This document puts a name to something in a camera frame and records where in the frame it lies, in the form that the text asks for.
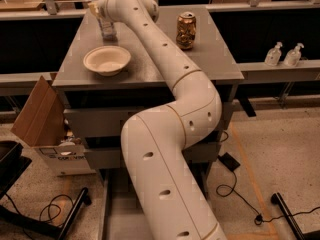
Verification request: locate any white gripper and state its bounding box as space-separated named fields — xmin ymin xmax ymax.
xmin=88 ymin=0 xmax=117 ymax=20

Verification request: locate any clear plastic bottle white cap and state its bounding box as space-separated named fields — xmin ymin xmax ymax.
xmin=91 ymin=0 xmax=117 ymax=41

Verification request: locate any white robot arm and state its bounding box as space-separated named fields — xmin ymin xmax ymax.
xmin=90 ymin=0 xmax=227 ymax=240

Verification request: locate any grey drawer cabinet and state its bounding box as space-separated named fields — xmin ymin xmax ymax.
xmin=53 ymin=6 xmax=243 ymax=187

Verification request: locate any grey top drawer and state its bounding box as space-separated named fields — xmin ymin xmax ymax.
xmin=64 ymin=105 xmax=228 ymax=142

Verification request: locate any grey middle drawer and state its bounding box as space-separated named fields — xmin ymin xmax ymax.
xmin=84 ymin=142 xmax=221 ymax=169

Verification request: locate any left clear sanitizer pump bottle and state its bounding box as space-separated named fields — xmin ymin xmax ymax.
xmin=265 ymin=42 xmax=283 ymax=66

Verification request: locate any clear sanitizer pump bottle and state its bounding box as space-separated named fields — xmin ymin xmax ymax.
xmin=265 ymin=42 xmax=283 ymax=66
xmin=284 ymin=43 xmax=304 ymax=67

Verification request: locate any right clear sanitizer pump bottle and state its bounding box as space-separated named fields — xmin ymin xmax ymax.
xmin=284 ymin=43 xmax=304 ymax=67

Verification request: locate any grey open bottom drawer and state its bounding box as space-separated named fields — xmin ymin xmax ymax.
xmin=97 ymin=167 xmax=219 ymax=240

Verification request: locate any crushed golden soda can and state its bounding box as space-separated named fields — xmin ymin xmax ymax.
xmin=176 ymin=11 xmax=196 ymax=50

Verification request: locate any open cardboard box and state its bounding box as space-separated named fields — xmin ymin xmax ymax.
xmin=11 ymin=76 xmax=94 ymax=176

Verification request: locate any black bin left edge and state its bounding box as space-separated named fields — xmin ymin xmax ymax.
xmin=0 ymin=141 xmax=32 ymax=199

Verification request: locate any black power adapter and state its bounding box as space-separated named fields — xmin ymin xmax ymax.
xmin=218 ymin=152 xmax=240 ymax=172

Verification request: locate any black stand leg left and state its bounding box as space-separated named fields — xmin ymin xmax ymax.
xmin=0 ymin=187 xmax=91 ymax=240

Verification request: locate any black stand leg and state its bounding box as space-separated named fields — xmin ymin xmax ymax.
xmin=0 ymin=187 xmax=91 ymax=240
xmin=271 ymin=192 xmax=320 ymax=240

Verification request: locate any black stand leg right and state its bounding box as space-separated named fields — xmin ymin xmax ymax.
xmin=271 ymin=192 xmax=320 ymax=240

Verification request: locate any black cable right floor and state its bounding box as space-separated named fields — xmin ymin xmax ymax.
xmin=215 ymin=170 xmax=320 ymax=227

